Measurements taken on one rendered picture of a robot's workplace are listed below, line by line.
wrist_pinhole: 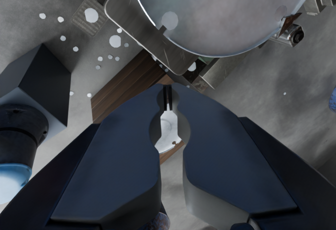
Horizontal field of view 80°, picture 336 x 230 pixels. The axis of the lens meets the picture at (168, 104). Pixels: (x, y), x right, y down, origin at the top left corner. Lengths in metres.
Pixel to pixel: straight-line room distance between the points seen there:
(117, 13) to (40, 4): 0.81
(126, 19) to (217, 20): 0.12
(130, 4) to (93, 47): 0.82
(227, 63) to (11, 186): 0.55
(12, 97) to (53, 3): 0.50
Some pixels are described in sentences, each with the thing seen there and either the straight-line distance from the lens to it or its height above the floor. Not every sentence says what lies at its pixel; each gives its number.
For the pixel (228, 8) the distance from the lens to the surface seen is 0.31.
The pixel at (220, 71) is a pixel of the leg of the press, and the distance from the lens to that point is 0.52.
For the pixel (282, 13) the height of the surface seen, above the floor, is 0.78.
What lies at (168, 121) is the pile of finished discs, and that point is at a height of 0.35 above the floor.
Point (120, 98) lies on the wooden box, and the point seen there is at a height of 0.24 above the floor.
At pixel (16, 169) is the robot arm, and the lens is 0.54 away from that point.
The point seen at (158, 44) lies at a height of 0.78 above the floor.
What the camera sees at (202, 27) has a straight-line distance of 0.30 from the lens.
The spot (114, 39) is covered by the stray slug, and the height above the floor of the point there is 0.65.
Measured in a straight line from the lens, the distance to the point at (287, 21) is 0.38.
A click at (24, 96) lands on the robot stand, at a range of 0.68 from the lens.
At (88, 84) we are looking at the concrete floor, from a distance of 1.14.
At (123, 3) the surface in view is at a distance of 0.26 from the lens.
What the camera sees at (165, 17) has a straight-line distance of 0.27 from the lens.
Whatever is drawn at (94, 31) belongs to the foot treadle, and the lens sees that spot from 0.89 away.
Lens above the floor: 1.03
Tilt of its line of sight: 52 degrees down
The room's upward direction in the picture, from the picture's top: 145 degrees clockwise
